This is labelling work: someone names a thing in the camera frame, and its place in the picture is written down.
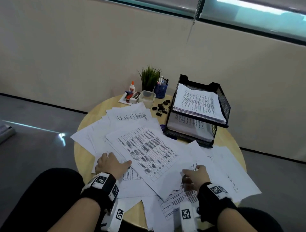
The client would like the black right wrist band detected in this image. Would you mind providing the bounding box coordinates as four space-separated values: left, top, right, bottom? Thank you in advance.
197 182 237 225

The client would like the heap of black binder clips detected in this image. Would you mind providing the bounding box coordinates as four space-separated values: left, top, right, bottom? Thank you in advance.
152 100 171 117

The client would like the green potted plant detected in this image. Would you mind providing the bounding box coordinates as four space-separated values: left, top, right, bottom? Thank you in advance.
138 66 162 92

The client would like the white tray with stapler items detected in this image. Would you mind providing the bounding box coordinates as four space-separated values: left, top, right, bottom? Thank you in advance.
119 92 140 105

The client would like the blue mesh pen holder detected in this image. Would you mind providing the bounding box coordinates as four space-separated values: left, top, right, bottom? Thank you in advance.
154 83 169 99

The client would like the blind pull chain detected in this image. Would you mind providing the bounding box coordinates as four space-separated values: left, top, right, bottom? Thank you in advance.
186 0 204 43

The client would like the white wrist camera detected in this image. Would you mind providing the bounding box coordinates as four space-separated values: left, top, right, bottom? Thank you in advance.
179 200 200 232
100 200 125 232

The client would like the white box black label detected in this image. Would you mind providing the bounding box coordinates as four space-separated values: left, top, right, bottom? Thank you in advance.
130 91 142 104

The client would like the person's left hand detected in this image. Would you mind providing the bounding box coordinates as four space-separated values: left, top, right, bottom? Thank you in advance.
95 152 133 180

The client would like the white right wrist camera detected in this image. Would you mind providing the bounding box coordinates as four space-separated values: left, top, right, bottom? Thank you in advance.
179 200 200 232

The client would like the round wooden table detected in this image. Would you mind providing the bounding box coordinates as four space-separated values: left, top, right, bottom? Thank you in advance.
74 93 247 231

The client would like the person's right hand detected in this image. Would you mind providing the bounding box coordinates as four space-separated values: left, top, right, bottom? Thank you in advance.
180 165 212 192

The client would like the pile of printed papers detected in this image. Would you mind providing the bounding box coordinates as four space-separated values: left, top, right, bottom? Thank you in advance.
70 102 262 232

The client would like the person's right forearm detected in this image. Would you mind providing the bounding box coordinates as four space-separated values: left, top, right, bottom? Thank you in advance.
217 208 258 232

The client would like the person's left forearm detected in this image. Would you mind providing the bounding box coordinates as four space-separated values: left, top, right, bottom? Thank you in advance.
47 197 101 232

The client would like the black wrist band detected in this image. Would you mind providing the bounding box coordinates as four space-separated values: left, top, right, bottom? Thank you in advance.
197 182 237 225
80 172 120 214

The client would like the paper stack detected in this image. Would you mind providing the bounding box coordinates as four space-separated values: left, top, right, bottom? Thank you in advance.
172 83 227 124
167 113 215 142

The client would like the clear plastic box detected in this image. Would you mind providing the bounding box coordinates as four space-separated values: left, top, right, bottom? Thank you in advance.
138 90 156 109

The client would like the black mesh paper tray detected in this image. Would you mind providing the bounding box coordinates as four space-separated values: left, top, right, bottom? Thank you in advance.
164 74 232 149

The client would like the black left wrist band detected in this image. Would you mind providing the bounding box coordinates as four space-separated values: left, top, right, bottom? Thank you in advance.
80 172 120 214

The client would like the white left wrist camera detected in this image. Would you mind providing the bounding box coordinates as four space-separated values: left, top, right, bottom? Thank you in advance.
100 200 125 232

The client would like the window with black frame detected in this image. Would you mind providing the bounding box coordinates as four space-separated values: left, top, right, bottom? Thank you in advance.
105 0 306 46

